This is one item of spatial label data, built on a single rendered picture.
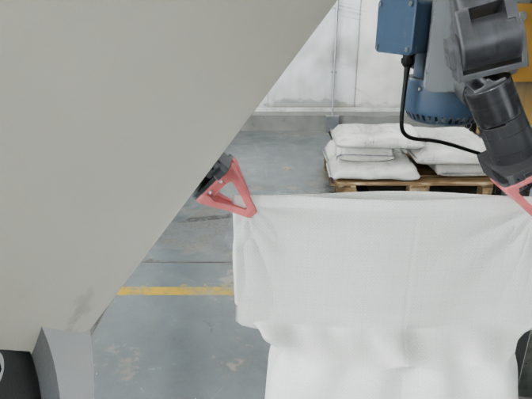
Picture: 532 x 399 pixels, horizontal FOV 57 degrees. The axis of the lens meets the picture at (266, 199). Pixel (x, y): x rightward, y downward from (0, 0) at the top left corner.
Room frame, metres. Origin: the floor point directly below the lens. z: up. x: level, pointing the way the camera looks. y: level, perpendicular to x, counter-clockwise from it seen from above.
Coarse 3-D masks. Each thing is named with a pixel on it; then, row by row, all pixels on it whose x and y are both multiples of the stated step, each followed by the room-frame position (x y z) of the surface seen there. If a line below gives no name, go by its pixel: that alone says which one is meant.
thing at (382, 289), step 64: (384, 192) 0.64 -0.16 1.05; (448, 192) 0.63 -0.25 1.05; (256, 256) 0.62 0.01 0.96; (320, 256) 0.61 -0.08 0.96; (384, 256) 0.60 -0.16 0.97; (448, 256) 0.61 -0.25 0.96; (512, 256) 0.62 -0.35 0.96; (256, 320) 0.62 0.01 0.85; (320, 320) 0.61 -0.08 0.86; (384, 320) 0.60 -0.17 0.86; (448, 320) 0.61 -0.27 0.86; (512, 320) 0.62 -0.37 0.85; (320, 384) 0.56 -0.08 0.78; (384, 384) 0.55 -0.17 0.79; (448, 384) 0.55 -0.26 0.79; (512, 384) 0.56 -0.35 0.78
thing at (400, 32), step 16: (384, 0) 0.93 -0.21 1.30; (400, 0) 0.89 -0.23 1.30; (416, 0) 0.86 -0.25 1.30; (432, 0) 0.88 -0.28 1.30; (384, 16) 0.93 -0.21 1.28; (400, 16) 0.89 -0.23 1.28; (416, 16) 0.86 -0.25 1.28; (384, 32) 0.93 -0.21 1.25; (400, 32) 0.89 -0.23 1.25; (416, 32) 0.86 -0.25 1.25; (384, 48) 0.92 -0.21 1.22; (400, 48) 0.88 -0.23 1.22; (416, 48) 0.86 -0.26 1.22
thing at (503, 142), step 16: (496, 128) 0.60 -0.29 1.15; (512, 128) 0.59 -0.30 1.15; (528, 128) 0.60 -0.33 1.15; (496, 144) 0.60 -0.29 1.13; (512, 144) 0.59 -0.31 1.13; (528, 144) 0.59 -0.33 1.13; (480, 160) 0.66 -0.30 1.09; (496, 160) 0.61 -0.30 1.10; (512, 160) 0.59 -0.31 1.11; (528, 160) 0.59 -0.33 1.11; (512, 176) 0.57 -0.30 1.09
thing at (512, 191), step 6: (480, 162) 0.66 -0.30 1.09; (486, 168) 0.64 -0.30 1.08; (486, 174) 0.65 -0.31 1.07; (492, 174) 0.62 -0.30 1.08; (498, 174) 0.62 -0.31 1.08; (528, 174) 0.59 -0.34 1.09; (498, 180) 0.61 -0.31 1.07; (504, 180) 0.60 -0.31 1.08; (522, 180) 0.59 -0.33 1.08; (528, 180) 0.60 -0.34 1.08; (504, 186) 0.60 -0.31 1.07; (510, 186) 0.59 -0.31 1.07; (516, 186) 0.59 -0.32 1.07; (510, 192) 0.60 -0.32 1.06; (516, 192) 0.60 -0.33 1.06; (516, 198) 0.60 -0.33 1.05; (522, 198) 0.60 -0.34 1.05; (522, 204) 0.61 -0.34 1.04; (528, 204) 0.61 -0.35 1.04; (528, 210) 0.61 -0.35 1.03
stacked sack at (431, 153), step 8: (432, 144) 3.52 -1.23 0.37; (440, 144) 3.52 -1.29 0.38; (464, 144) 3.47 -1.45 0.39; (472, 144) 3.47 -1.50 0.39; (480, 144) 3.47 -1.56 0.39; (408, 152) 3.63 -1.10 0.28; (416, 152) 3.44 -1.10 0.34; (424, 152) 3.36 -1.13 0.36; (432, 152) 3.35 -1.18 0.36; (440, 152) 3.35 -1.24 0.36; (448, 152) 3.35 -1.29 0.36; (456, 152) 3.35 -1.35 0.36; (464, 152) 3.35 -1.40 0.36; (416, 160) 3.38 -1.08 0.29; (424, 160) 3.34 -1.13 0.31; (432, 160) 3.34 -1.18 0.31; (440, 160) 3.34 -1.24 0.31; (448, 160) 3.34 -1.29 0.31; (456, 160) 3.34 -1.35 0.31; (464, 160) 3.33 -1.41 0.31; (472, 160) 3.33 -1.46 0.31
